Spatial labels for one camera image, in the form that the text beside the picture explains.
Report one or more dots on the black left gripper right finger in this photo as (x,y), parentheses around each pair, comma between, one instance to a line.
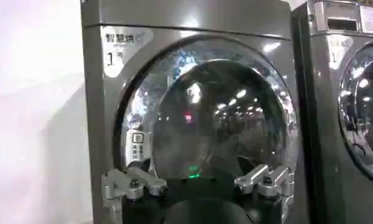
(267,179)

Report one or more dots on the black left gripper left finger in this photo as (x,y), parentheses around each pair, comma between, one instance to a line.
(134,182)

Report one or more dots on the grey dryer with open drawer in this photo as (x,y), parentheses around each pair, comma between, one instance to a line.
(329,121)

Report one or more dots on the round glass dryer door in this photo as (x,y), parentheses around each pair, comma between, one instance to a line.
(211,115)

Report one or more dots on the round chrome-rimmed dryer door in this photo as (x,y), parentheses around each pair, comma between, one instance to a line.
(361,109)

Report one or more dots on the grey dryer with number label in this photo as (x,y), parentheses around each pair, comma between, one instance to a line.
(186,24)

